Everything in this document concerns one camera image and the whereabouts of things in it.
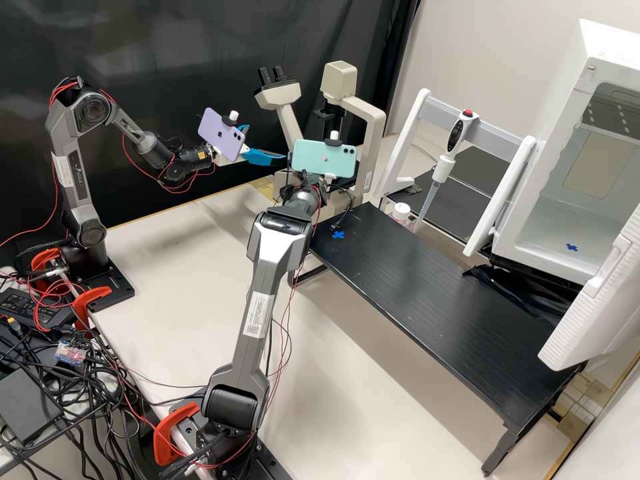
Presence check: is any white pipette stand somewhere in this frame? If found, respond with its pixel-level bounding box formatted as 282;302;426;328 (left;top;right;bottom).
373;87;539;259

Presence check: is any red clamp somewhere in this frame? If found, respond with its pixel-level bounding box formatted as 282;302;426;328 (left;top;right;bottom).
73;285;114;332
153;402;202;467
29;247;65;275

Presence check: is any left wrist camera phone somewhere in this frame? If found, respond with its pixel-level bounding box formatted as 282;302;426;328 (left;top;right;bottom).
196;106;250;164

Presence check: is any cream microscope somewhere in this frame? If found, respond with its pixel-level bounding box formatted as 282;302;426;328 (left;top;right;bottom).
253;59;388;213

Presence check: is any small blue circuit board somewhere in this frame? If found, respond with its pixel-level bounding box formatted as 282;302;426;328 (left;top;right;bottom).
52;339;85;364

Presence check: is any flat black box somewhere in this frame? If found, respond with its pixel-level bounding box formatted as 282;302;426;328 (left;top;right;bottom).
0;367;65;447

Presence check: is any pipette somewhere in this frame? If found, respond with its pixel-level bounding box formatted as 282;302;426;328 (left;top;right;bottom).
413;107;481;232

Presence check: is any white incubator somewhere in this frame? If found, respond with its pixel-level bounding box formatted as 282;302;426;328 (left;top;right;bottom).
491;17;640;291

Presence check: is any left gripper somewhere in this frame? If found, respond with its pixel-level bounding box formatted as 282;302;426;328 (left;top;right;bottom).
232;123;288;168

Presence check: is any black platform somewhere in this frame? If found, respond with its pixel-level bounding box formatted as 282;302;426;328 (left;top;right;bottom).
379;145;523;246
287;201;587;477

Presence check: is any right wrist camera phone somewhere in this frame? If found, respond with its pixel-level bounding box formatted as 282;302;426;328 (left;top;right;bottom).
289;129;361;182

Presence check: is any black power adapter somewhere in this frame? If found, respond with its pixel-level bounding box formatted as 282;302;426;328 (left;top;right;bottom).
0;287;79;332

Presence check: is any wrist camera phone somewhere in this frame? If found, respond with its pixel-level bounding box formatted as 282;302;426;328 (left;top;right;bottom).
196;106;250;164
289;129;361;182

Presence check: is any incubator door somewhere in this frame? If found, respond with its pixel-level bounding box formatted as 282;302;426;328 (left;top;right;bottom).
537;203;640;373

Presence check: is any black cable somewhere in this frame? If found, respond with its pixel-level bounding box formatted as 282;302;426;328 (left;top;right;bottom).
329;187;353;232

